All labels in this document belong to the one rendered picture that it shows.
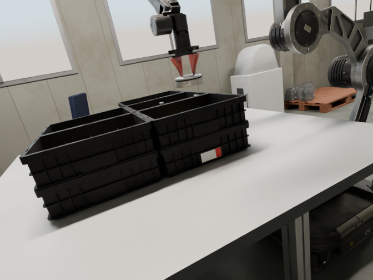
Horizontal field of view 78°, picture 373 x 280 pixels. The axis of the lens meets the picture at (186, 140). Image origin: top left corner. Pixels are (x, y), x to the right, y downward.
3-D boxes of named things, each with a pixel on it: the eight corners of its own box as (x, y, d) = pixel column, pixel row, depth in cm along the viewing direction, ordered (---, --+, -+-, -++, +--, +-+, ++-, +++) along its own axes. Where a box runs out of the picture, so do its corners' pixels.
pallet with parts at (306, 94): (323, 93, 472) (323, 76, 461) (373, 95, 393) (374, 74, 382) (278, 108, 427) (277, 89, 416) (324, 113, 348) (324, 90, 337)
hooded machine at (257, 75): (262, 114, 413) (256, 45, 377) (286, 118, 365) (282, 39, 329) (232, 124, 389) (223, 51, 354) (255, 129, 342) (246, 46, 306)
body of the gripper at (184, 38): (194, 51, 80) (191, 28, 77) (168, 56, 84) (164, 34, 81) (200, 50, 85) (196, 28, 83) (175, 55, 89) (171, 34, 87)
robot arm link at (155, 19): (174, -4, 82) (172, 20, 89) (144, -1, 78) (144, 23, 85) (189, 14, 77) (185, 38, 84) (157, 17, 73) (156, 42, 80)
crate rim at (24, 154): (135, 116, 105) (134, 111, 104) (154, 128, 79) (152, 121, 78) (39, 142, 92) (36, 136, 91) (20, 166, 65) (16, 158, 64)
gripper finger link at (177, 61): (191, 76, 83) (186, 49, 80) (173, 79, 86) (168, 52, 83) (196, 74, 89) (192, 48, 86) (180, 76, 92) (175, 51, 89)
